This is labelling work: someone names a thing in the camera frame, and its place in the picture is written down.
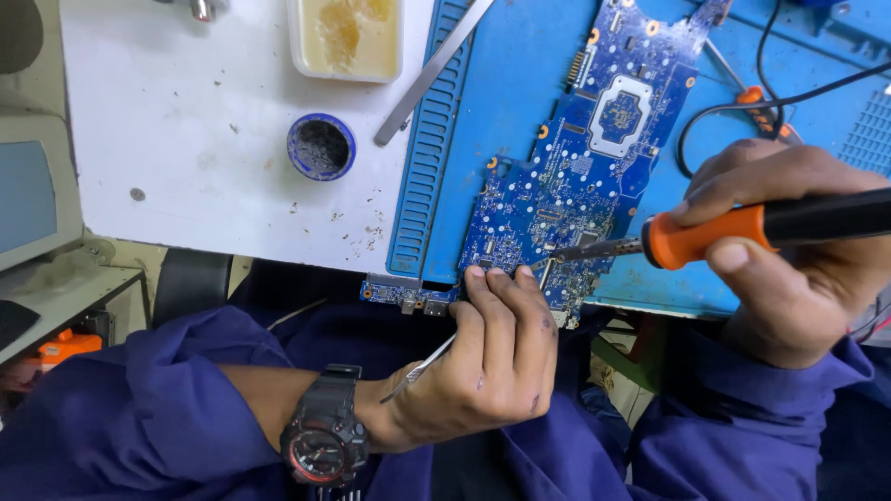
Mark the person's left hand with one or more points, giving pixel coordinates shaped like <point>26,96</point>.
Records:
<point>473,389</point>

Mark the person's right hand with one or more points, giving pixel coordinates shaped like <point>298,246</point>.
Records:
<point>807,292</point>

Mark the person's left fingers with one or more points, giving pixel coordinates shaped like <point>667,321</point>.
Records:
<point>501,303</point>

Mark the silver metal tweezers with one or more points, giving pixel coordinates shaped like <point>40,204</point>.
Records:
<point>417,371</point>

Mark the orange black soldering iron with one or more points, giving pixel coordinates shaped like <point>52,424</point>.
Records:
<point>696,236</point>

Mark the blue laptop circuit board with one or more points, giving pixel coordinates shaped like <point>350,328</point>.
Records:
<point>592,160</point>

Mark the blue silicone work mat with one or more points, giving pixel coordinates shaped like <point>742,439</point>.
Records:
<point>501,90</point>

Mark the black red wristwatch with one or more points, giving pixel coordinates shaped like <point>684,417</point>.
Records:
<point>324,445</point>

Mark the round blue flux tin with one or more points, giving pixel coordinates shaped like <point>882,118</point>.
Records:
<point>321,147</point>

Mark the flat grey metal strip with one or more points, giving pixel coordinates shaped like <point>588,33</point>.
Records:
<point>431,69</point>

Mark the clear tub of yellow rosin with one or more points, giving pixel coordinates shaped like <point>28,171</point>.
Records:
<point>348,42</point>

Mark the black padded chair part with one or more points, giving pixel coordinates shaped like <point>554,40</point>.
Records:
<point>191,285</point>

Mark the orange black precision screwdriver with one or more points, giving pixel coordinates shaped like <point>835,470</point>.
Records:
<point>750,95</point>

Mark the blue work coat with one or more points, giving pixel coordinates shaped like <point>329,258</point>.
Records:
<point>139,417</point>

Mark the silver metal fitting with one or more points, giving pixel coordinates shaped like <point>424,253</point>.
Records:
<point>200,8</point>

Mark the grey side shelf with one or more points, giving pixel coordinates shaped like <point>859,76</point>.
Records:
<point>76,299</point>

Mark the orange plastic tool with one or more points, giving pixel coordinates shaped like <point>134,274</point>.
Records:
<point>69,346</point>

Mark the grey monitor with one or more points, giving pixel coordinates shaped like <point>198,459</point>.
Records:
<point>28,195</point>

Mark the dark grey rounded object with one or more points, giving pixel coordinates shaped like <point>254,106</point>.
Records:
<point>17,35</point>

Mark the green frame piece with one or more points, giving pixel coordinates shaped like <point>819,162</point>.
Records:
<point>619,355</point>

